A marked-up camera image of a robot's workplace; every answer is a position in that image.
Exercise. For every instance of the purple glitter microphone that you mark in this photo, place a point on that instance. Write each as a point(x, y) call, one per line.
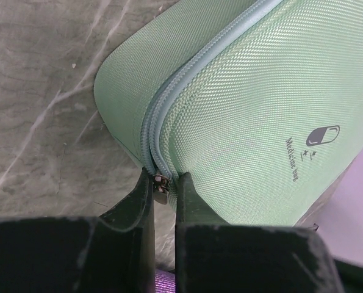
point(165, 282)

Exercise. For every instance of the mint green medicine case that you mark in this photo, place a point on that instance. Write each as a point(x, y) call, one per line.
point(261, 102)

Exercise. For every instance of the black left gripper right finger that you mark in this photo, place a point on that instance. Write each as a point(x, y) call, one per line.
point(213, 256)

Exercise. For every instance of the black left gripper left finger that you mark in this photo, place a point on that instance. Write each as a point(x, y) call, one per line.
point(113, 252)

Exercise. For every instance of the metal zipper pull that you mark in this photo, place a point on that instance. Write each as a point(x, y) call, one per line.
point(161, 188)

